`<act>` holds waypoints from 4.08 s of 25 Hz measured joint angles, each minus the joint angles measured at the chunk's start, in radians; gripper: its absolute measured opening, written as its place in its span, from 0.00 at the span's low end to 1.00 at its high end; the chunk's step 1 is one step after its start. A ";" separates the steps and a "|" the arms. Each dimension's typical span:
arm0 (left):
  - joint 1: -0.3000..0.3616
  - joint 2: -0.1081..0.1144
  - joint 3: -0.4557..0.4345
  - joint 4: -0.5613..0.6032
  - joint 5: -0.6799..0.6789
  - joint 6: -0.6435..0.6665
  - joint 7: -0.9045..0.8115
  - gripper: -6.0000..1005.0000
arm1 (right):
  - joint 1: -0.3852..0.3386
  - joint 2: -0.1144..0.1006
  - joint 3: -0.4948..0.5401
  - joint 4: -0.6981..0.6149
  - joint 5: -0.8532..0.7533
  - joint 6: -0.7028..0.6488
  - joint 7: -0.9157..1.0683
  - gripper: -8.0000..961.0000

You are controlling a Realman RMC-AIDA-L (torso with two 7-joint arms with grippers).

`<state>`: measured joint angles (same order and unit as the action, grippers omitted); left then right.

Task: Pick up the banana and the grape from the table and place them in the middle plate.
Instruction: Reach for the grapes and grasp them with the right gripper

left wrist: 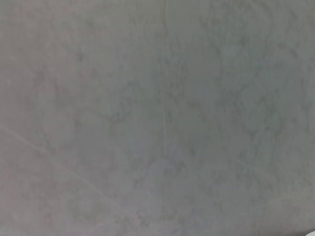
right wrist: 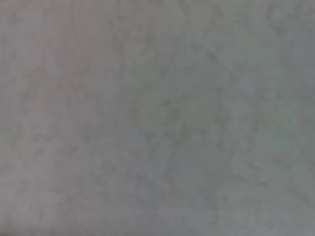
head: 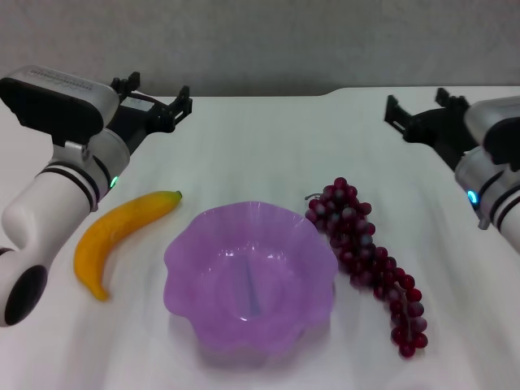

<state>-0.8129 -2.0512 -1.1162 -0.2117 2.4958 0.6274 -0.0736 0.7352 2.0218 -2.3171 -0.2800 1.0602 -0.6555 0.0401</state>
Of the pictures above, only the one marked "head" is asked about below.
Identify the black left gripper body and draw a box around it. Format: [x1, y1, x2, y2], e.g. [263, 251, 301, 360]
[105, 93, 176, 158]

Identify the yellow toy banana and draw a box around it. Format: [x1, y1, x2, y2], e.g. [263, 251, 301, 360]
[73, 189, 184, 302]

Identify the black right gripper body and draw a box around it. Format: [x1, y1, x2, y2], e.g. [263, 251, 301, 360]
[405, 106, 479, 170]

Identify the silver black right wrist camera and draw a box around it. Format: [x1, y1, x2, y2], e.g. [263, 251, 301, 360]
[462, 97, 520, 166]

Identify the dark red grape bunch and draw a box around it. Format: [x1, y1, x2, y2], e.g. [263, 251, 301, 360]
[304, 176, 429, 360]

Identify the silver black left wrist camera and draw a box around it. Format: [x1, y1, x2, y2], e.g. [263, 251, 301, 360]
[0, 65, 121, 148]

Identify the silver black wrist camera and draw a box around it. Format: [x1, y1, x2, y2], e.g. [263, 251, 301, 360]
[0, 65, 121, 148]
[462, 97, 520, 166]

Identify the purple wavy plastic bowl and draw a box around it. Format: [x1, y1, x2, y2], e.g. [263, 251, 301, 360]
[163, 200, 339, 369]

